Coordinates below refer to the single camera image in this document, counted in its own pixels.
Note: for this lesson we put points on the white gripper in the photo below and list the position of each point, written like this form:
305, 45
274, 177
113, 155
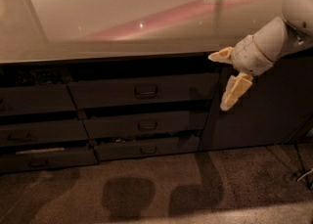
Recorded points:
250, 56

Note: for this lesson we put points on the dark drawer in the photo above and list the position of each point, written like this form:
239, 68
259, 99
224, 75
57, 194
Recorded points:
35, 99
49, 160
148, 148
143, 90
144, 123
41, 133

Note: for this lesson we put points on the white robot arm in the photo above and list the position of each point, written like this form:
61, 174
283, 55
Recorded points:
291, 33

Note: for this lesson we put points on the dark cabinet door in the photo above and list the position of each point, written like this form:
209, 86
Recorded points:
278, 105

